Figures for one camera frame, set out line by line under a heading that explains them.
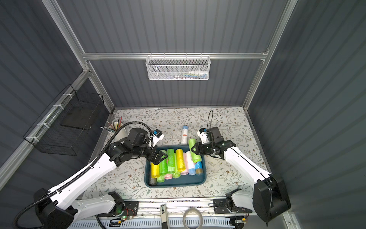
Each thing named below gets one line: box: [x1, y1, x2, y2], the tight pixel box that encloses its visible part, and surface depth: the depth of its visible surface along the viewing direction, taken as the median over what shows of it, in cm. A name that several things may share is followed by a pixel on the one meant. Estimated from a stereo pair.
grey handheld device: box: [159, 203, 170, 229], surface depth 69 cm
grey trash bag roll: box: [149, 177, 158, 187], surface depth 82 cm
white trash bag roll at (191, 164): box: [185, 150, 197, 176], surface depth 86 cm
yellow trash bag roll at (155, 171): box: [151, 162, 161, 179], surface depth 81 cm
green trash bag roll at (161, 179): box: [156, 175, 165, 183], surface depth 82 cm
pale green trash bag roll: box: [172, 171, 182, 179], surface depth 83 cm
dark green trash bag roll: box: [166, 148, 176, 175], surface depth 82 cm
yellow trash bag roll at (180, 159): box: [175, 148, 186, 172], surface depth 85 cm
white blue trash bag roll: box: [181, 125, 189, 145], surface depth 101 cm
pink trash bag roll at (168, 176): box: [164, 173, 173, 180], surface depth 83 cm
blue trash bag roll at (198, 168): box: [194, 161, 204, 176], surface depth 86 cm
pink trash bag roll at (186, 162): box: [180, 152, 189, 176], surface depth 86 cm
